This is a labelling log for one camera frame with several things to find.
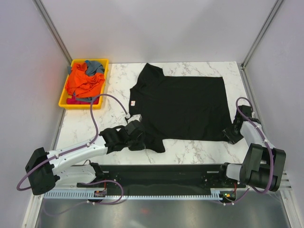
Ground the left aluminium frame post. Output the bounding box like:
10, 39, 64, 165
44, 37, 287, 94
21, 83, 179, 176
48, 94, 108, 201
33, 0, 73, 64

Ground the purple cable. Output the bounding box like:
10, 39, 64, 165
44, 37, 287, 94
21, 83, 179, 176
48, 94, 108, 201
16, 94, 130, 217
219, 96, 276, 206

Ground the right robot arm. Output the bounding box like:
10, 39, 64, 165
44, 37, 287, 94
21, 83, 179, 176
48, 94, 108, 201
217, 113, 286, 192

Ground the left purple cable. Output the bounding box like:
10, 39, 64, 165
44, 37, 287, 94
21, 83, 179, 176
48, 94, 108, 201
16, 94, 130, 217

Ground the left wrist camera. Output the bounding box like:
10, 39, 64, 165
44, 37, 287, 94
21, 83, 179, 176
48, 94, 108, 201
126, 114, 142, 123

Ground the orange t-shirt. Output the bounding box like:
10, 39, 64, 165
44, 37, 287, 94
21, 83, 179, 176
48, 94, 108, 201
65, 62, 105, 98

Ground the pink t-shirt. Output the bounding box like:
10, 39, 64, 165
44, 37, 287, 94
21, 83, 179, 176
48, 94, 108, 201
66, 95, 93, 105

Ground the black t-shirt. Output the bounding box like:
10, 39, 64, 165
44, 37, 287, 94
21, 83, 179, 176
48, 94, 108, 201
129, 63, 232, 153

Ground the white slotted cable duct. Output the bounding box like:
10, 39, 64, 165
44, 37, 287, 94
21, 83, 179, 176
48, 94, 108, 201
43, 189, 227, 200

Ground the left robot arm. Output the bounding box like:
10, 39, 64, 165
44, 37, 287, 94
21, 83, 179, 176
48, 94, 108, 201
25, 120, 145, 195

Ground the grey t-shirt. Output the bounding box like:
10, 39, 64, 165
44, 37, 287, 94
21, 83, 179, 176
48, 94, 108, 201
67, 60, 105, 78

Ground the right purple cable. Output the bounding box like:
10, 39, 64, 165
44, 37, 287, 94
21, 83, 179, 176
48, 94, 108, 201
219, 96, 276, 206

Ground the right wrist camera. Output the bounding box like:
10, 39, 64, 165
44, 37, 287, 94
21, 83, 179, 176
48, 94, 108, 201
238, 105, 253, 119

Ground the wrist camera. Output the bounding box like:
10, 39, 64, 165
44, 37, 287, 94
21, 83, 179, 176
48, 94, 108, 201
126, 114, 142, 123
238, 105, 253, 119

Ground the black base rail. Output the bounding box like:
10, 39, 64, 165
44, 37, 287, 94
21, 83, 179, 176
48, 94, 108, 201
87, 163, 245, 194

